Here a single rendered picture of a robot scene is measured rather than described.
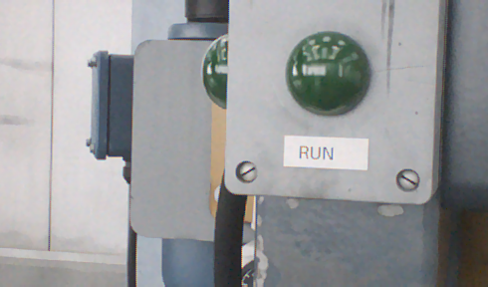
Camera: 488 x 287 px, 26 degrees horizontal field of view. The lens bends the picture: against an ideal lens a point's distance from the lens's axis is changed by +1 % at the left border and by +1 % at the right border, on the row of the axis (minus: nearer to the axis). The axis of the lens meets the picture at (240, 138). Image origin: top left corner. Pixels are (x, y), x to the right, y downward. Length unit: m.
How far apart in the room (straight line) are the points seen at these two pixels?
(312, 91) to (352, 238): 0.08
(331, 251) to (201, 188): 0.43
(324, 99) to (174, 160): 0.49
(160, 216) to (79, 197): 5.26
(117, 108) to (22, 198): 5.40
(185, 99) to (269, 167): 0.47
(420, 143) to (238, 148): 0.07
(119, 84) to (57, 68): 5.27
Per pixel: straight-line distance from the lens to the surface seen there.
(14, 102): 6.25
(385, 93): 0.36
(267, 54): 0.37
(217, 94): 0.39
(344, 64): 0.35
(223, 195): 0.44
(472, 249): 0.66
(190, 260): 0.88
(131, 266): 0.92
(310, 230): 0.42
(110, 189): 6.03
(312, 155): 0.37
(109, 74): 0.86
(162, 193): 0.85
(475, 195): 0.42
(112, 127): 0.86
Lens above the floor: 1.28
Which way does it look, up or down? 3 degrees down
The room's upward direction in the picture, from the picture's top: 2 degrees clockwise
